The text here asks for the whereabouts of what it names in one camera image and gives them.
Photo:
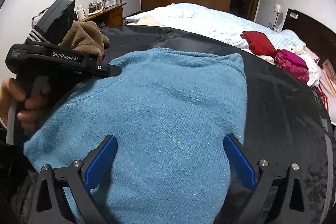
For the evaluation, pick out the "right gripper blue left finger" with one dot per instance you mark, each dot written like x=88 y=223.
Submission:
x=97 y=162

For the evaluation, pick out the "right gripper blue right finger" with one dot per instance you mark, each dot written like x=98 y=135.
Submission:
x=247 y=171

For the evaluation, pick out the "teal knit sweater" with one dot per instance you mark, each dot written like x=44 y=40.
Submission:
x=169 y=111

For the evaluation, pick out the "white crumpled clothes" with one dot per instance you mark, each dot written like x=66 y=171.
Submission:
x=312 y=61

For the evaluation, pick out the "brown knit garment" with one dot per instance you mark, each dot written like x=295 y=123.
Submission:
x=85 y=37

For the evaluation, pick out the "black satin sheet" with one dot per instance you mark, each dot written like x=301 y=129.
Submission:
x=283 y=119

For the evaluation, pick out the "cluttered wooden desk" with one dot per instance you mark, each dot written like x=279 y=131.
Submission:
x=105 y=13

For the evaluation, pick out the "striped pink pillow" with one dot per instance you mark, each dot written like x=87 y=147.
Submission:
x=328 y=83

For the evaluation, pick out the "magenta folded garment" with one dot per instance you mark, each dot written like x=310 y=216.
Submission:
x=292 y=64

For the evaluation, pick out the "red folded garment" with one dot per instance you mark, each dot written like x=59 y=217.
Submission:
x=258 y=43

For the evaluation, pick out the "dark wooden headboard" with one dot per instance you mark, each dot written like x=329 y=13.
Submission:
x=319 y=38

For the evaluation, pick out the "white bed cover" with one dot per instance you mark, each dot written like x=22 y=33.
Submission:
x=218 y=25

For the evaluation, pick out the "bedside lamp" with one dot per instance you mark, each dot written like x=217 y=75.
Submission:
x=278 y=11

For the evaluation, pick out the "black gripper-mounted camera box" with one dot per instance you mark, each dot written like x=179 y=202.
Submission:
x=55 y=23

